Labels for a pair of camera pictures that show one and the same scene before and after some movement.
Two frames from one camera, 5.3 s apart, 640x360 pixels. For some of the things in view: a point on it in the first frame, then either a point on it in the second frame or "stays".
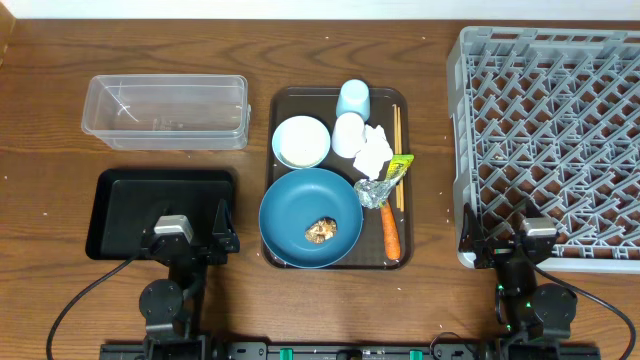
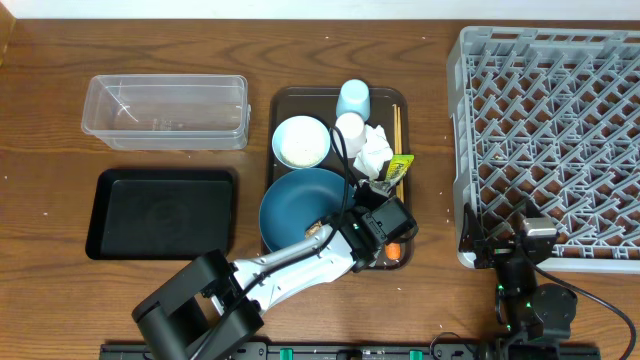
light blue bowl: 301,142 stays
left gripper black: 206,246 to 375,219
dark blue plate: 298,199 stays
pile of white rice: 303,141 stays
